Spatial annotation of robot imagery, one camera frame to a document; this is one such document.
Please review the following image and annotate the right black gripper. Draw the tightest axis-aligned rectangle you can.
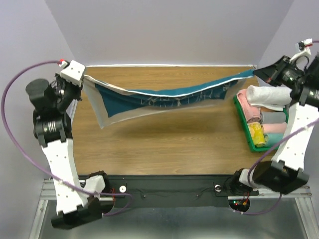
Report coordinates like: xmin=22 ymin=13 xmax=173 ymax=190
xmin=253 ymin=55 xmax=308 ymax=89

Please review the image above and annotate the teal and cream Doraemon towel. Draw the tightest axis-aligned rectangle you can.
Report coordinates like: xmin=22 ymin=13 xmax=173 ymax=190
xmin=83 ymin=69 xmax=254 ymax=128

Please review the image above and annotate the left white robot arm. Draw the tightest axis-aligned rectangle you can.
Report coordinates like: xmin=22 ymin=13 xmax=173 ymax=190
xmin=25 ymin=74 xmax=111 ymax=230

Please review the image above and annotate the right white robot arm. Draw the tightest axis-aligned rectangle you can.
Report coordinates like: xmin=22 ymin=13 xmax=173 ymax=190
xmin=229 ymin=54 xmax=319 ymax=195

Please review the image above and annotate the white rolled towel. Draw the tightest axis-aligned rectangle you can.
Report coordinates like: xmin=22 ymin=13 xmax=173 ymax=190
xmin=246 ymin=85 xmax=292 ymax=112

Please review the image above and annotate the grey rolled towel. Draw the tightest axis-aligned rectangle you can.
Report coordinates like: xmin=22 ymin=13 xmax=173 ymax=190
xmin=260 ymin=112 xmax=286 ymax=124

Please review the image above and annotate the light pink rolled towel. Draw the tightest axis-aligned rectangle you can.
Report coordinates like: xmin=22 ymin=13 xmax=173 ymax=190
xmin=262 ymin=122 xmax=287 ymax=134

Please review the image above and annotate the yellow rolled towel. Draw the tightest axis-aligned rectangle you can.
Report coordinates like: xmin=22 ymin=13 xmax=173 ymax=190
xmin=248 ymin=122 xmax=266 ymax=148

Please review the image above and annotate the mint green rolled towel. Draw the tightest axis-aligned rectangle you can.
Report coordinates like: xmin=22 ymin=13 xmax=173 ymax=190
xmin=264 ymin=133 xmax=284 ymax=147

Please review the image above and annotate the green plastic tray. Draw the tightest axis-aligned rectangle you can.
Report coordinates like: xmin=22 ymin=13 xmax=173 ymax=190
xmin=233 ymin=95 xmax=289 ymax=152

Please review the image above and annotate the circuit board with leds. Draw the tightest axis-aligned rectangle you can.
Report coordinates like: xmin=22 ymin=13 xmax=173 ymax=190
xmin=228 ymin=198 xmax=250 ymax=212

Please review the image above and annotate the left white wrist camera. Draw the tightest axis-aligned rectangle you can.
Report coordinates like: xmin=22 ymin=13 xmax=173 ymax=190
xmin=59 ymin=60 xmax=86 ymax=87

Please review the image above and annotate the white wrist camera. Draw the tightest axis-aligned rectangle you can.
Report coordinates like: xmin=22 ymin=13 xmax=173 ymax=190
xmin=59 ymin=60 xmax=86 ymax=87
xmin=290 ymin=38 xmax=313 ymax=63

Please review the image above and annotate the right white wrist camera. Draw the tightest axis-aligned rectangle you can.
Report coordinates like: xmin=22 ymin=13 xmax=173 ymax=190
xmin=290 ymin=38 xmax=313 ymax=63

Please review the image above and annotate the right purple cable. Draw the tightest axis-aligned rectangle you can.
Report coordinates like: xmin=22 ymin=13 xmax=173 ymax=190
xmin=233 ymin=39 xmax=319 ymax=215

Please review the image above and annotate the purple cable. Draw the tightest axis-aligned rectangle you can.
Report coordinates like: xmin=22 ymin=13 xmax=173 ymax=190
xmin=1 ymin=59 xmax=134 ymax=217
xmin=233 ymin=39 xmax=319 ymax=215

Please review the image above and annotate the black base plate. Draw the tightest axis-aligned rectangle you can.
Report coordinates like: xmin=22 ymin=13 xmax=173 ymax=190
xmin=108 ymin=174 xmax=259 ymax=209

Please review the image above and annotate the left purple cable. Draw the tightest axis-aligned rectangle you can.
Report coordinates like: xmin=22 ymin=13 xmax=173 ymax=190
xmin=1 ymin=59 xmax=134 ymax=217

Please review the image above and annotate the aluminium frame rail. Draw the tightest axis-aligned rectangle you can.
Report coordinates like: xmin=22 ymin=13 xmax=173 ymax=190
xmin=29 ymin=65 xmax=312 ymax=239

